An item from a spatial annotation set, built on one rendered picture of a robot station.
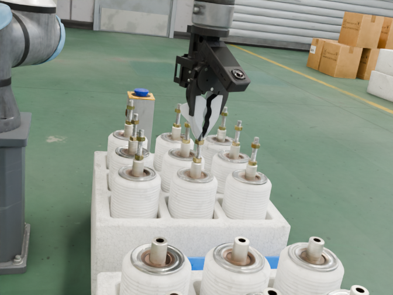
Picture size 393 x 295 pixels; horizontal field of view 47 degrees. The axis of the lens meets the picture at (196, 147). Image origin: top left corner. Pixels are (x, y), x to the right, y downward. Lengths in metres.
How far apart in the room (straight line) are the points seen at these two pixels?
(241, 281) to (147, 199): 0.31
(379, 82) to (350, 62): 0.78
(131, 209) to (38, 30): 0.42
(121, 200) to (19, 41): 0.37
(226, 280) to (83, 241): 0.58
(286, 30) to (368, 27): 2.00
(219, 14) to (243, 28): 5.39
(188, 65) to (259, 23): 5.47
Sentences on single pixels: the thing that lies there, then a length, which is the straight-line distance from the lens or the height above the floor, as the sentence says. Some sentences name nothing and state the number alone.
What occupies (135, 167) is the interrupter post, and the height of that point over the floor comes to 0.27.
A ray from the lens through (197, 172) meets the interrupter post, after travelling 0.92.
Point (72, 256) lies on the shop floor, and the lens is 1.11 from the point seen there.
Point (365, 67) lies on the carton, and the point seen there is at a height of 0.12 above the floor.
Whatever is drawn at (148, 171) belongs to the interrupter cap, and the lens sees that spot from 0.92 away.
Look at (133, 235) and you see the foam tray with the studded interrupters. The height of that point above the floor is 0.16.
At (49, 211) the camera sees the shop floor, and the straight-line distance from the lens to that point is 1.30.
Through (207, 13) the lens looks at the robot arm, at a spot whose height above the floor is 0.57.
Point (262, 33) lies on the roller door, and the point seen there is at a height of 0.19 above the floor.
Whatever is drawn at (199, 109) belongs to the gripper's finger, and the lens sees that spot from 0.87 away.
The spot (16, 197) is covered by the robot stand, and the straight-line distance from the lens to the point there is 1.00.
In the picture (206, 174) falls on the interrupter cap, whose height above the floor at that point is 0.25.
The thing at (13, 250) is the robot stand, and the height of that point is 0.04.
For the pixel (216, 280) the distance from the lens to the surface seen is 0.65.
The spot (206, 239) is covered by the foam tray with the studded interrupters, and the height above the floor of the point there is 0.15.
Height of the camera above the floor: 0.61
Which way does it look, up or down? 19 degrees down
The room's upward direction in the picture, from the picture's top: 8 degrees clockwise
